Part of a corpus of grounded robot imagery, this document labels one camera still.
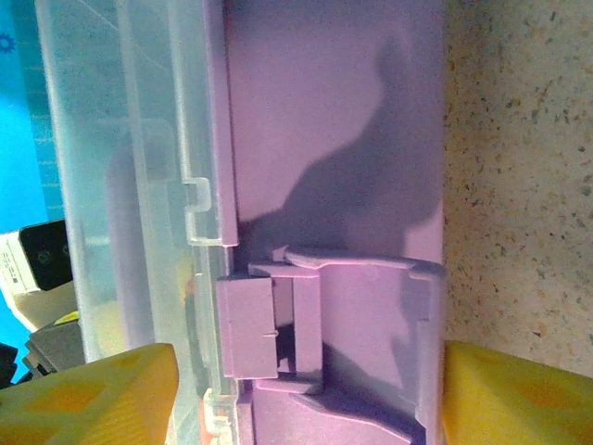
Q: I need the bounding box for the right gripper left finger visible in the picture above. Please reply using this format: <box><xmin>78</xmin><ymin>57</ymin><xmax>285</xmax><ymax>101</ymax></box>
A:
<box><xmin>0</xmin><ymin>341</ymin><xmax>181</xmax><ymax>445</ymax></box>

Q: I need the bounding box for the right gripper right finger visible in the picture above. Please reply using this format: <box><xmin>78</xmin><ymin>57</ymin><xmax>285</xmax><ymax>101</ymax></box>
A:
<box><xmin>442</xmin><ymin>340</ymin><xmax>593</xmax><ymax>445</ymax></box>

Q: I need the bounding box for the purple tool box base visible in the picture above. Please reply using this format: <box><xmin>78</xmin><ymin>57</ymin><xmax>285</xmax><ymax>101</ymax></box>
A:
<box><xmin>203</xmin><ymin>0</ymin><xmax>449</xmax><ymax>445</ymax></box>

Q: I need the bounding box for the clear tool box lid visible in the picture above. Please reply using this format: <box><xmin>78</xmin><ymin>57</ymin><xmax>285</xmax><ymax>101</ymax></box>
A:
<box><xmin>34</xmin><ymin>0</ymin><xmax>243</xmax><ymax>445</ymax></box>

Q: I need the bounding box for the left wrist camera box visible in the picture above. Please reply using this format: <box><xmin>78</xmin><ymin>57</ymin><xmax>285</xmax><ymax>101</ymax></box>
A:
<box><xmin>0</xmin><ymin>220</ymin><xmax>87</xmax><ymax>372</ymax></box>

